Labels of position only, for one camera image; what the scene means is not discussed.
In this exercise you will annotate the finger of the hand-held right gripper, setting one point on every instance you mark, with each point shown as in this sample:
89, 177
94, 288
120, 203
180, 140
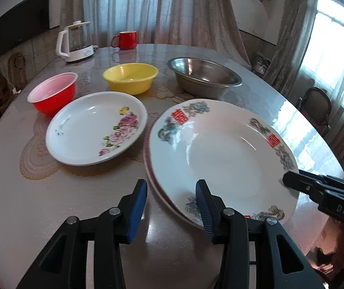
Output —
331, 179
301, 183

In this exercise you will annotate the red plastic bowl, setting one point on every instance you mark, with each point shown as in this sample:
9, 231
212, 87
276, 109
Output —
56, 99

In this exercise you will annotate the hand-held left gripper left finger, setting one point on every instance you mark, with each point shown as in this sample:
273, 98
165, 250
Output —
137, 210

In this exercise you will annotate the wide beige curtain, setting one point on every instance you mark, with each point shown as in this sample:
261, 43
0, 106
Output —
159, 9

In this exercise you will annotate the stainless steel bowl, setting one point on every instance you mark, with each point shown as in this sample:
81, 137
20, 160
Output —
202, 78

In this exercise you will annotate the wooden chair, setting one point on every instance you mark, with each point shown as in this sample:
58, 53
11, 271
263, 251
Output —
17, 69

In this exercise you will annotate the bright window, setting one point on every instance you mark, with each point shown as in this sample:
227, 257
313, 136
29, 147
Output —
337, 60

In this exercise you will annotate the large decorated white plate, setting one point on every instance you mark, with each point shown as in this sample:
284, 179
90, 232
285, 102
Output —
223, 156

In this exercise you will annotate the yellow plastic bowl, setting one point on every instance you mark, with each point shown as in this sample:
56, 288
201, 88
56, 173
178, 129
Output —
129, 81

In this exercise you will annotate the black wall television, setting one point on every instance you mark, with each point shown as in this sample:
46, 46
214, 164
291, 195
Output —
21, 21

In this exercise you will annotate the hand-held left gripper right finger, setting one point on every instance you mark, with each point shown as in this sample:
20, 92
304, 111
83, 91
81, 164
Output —
205, 210

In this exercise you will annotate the pink-rimmed plate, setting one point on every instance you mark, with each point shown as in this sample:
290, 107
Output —
146, 159

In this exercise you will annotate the white electric kettle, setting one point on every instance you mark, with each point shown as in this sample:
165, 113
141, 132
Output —
75, 43

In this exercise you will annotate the narrow beige curtain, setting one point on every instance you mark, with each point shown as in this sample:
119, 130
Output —
292, 30

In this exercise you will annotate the red mug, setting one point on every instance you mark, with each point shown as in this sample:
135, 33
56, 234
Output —
126, 40

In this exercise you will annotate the pile of bags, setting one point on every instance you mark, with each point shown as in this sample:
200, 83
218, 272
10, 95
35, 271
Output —
259, 63

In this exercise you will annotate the rose-print white plate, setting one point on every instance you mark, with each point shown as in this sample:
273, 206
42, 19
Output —
90, 126

